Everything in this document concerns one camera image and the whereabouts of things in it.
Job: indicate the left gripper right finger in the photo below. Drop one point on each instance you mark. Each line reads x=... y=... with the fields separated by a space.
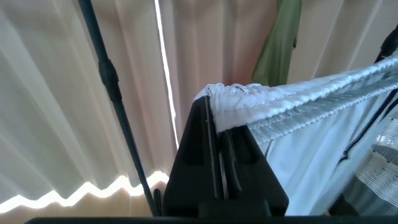
x=258 y=186

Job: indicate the black clothes rack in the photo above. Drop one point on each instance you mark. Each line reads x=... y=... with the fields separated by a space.
x=109 y=77

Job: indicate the beige curtain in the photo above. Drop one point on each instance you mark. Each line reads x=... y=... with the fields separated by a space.
x=46 y=93

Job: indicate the white laundry basket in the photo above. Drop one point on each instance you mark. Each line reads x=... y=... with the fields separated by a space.
x=379 y=174

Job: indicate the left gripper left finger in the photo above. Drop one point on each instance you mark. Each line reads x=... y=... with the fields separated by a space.
x=189 y=174

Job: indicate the green long-sleeved shirt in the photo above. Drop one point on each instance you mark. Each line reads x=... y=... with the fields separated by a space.
x=276 y=46

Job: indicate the pale grey garment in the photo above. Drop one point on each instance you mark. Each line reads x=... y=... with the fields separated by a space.
x=311 y=149

